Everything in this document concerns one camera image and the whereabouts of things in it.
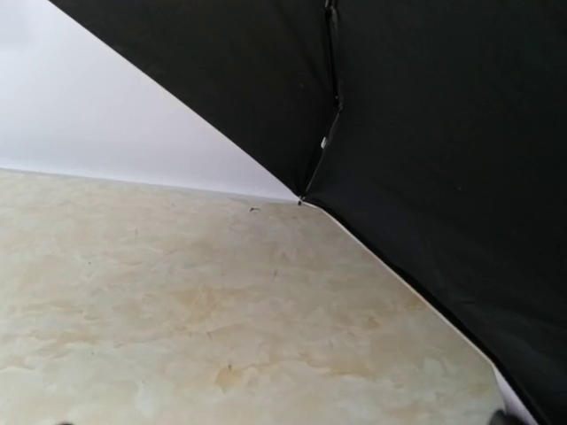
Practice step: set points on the pink black folding umbrella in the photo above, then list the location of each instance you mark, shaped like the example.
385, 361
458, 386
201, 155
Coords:
434, 131

